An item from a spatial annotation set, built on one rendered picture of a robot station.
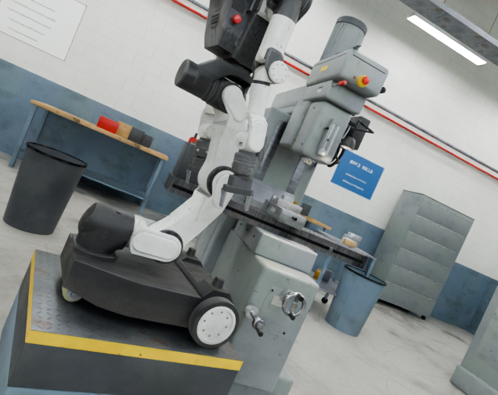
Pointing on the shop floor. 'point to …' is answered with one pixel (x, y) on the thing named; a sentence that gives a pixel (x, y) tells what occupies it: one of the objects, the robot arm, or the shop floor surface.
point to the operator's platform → (99, 348)
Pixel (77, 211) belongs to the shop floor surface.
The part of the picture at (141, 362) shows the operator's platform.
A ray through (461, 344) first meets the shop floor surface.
